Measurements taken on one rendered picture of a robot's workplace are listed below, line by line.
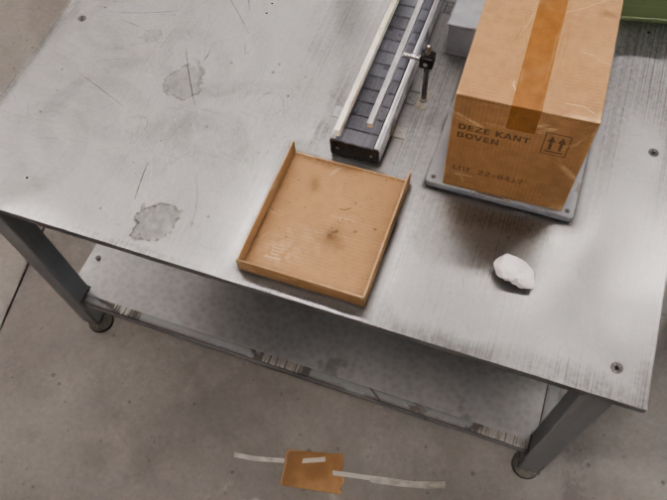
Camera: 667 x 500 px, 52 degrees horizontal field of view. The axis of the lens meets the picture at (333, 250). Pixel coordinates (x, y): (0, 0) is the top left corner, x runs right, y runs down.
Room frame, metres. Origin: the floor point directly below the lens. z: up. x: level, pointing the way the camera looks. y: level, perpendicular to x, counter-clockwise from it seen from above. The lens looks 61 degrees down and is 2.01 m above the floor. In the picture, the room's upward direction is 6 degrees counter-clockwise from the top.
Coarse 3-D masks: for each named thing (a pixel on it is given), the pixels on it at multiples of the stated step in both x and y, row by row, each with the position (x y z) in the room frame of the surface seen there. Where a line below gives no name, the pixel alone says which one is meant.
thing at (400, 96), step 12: (432, 12) 1.23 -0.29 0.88; (432, 24) 1.21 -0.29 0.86; (420, 36) 1.16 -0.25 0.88; (420, 48) 1.12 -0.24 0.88; (408, 72) 1.05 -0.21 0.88; (408, 84) 1.04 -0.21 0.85; (396, 96) 0.99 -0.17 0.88; (396, 108) 0.96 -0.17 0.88; (384, 132) 0.89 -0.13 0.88; (336, 144) 0.89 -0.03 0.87; (384, 144) 0.88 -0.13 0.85; (348, 156) 0.87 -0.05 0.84; (360, 156) 0.86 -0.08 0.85; (372, 156) 0.85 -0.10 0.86
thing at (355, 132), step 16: (400, 0) 1.28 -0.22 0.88; (416, 0) 1.27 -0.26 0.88; (432, 0) 1.27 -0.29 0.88; (400, 16) 1.23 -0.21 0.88; (400, 32) 1.17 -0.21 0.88; (416, 32) 1.17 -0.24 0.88; (384, 48) 1.13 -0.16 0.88; (384, 64) 1.08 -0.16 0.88; (400, 64) 1.08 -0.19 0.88; (368, 80) 1.04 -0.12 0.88; (400, 80) 1.03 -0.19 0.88; (368, 96) 0.99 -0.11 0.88; (352, 112) 0.96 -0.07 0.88; (368, 112) 0.95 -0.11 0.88; (384, 112) 0.95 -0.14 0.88; (352, 128) 0.91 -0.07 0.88; (368, 128) 0.91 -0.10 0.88; (352, 144) 0.87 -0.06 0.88; (368, 144) 0.87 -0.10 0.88
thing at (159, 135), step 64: (128, 0) 1.44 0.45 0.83; (192, 0) 1.41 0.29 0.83; (256, 0) 1.39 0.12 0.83; (320, 0) 1.36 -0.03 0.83; (384, 0) 1.34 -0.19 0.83; (448, 0) 1.32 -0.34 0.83; (64, 64) 1.24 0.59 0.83; (128, 64) 1.22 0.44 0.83; (192, 64) 1.19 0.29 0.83; (256, 64) 1.17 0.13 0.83; (320, 64) 1.15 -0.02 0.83; (448, 64) 1.11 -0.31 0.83; (640, 64) 1.04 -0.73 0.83; (0, 128) 1.06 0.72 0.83; (64, 128) 1.04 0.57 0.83; (128, 128) 1.02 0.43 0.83; (192, 128) 1.00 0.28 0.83; (256, 128) 0.98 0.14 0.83; (320, 128) 0.96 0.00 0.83; (640, 128) 0.87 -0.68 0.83; (0, 192) 0.88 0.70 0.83; (64, 192) 0.86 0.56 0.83; (128, 192) 0.85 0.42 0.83; (192, 192) 0.83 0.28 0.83; (256, 192) 0.81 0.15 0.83; (448, 192) 0.76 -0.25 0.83; (640, 192) 0.71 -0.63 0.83; (192, 256) 0.68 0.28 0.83; (384, 256) 0.63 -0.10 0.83; (448, 256) 0.61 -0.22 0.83; (576, 256) 0.58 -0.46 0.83; (640, 256) 0.57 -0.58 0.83; (384, 320) 0.49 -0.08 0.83; (448, 320) 0.48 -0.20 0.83; (512, 320) 0.47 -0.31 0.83; (576, 320) 0.45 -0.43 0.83; (640, 320) 0.44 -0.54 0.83; (576, 384) 0.33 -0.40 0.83; (640, 384) 0.32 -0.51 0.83
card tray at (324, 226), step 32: (288, 160) 0.87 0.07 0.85; (320, 160) 0.87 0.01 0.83; (288, 192) 0.80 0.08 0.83; (320, 192) 0.79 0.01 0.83; (352, 192) 0.78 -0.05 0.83; (384, 192) 0.77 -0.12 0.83; (256, 224) 0.72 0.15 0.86; (288, 224) 0.72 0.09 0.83; (320, 224) 0.71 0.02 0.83; (352, 224) 0.71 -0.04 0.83; (384, 224) 0.70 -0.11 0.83; (256, 256) 0.66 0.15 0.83; (288, 256) 0.65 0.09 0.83; (320, 256) 0.64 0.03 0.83; (352, 256) 0.63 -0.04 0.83; (320, 288) 0.56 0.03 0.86; (352, 288) 0.57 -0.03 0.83
